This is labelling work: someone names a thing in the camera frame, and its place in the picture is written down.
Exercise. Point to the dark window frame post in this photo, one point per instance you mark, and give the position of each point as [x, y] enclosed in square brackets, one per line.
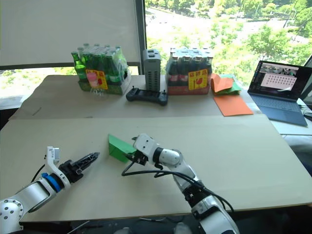
[140, 36]

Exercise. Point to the shrink-wrapped green glass bottle pack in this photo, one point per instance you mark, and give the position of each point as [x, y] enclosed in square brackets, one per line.
[100, 68]

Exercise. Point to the folded orange paper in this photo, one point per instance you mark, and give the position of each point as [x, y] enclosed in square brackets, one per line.
[220, 83]

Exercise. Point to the black handheld controller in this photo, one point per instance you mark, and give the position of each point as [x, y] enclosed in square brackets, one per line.
[146, 95]

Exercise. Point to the dark blue open laptop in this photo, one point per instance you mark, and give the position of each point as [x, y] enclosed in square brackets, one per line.
[278, 97]

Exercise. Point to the shrink-wrapped dark cola bottle pack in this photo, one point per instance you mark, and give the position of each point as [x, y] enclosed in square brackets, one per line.
[187, 73]

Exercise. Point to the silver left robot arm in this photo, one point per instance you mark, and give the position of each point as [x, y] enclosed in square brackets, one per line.
[31, 192]

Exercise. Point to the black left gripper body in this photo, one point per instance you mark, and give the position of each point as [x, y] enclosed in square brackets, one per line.
[70, 170]

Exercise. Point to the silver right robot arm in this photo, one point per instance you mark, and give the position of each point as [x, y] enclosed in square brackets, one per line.
[185, 168]

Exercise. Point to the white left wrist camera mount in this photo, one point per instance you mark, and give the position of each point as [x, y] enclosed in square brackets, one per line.
[52, 158]

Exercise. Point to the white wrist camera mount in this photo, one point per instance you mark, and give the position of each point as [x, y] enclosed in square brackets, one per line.
[52, 158]
[145, 143]

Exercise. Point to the white roller blind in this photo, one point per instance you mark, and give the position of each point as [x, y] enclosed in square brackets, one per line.
[68, 31]

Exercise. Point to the flat orange paper sheet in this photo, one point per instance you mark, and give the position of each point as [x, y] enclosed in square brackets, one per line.
[232, 106]

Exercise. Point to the green paper sheet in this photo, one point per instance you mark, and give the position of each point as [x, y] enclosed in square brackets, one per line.
[117, 146]

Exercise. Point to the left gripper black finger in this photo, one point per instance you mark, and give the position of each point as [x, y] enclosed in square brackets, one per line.
[87, 158]
[92, 161]

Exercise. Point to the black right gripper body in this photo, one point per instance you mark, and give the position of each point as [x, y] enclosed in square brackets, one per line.
[141, 159]

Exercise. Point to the grey perforated box device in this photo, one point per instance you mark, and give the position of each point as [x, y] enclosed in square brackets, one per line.
[151, 70]

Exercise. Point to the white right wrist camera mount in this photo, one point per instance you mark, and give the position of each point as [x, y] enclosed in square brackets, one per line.
[145, 143]

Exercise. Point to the folded green paper stack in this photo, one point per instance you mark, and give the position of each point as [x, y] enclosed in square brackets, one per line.
[235, 87]

